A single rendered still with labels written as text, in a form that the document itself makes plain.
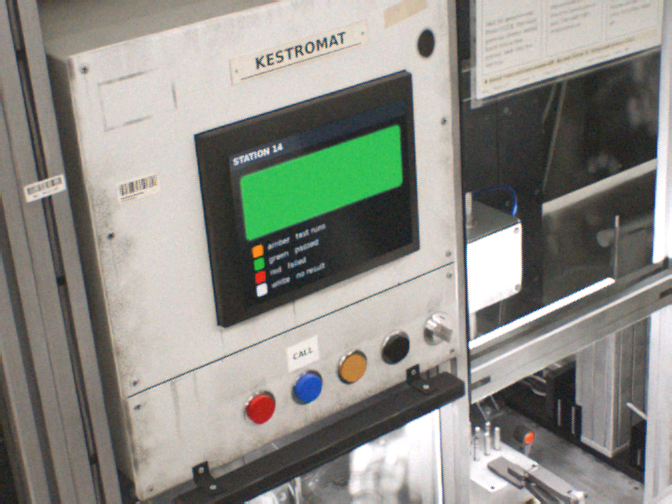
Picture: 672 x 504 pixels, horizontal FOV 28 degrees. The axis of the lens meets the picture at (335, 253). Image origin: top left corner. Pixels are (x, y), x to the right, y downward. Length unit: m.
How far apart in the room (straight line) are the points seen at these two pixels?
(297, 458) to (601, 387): 0.81
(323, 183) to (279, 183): 0.05
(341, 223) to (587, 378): 0.87
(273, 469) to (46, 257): 0.34
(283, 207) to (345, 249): 0.10
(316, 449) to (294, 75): 0.39
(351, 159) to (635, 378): 0.92
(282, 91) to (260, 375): 0.30
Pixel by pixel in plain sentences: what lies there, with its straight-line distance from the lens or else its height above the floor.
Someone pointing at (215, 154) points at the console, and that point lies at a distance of 1.23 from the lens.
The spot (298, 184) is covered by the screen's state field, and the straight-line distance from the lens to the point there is 1.28.
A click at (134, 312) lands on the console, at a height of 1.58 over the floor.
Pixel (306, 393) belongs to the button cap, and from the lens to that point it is 1.40.
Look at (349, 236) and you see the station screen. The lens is 1.34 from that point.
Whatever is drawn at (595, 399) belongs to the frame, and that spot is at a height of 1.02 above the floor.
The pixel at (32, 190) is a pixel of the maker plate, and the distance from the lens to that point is 1.18.
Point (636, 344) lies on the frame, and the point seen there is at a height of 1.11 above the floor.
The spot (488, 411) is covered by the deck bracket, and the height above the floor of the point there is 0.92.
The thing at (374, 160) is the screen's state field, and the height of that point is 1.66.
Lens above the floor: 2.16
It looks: 26 degrees down
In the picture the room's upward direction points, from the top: 4 degrees counter-clockwise
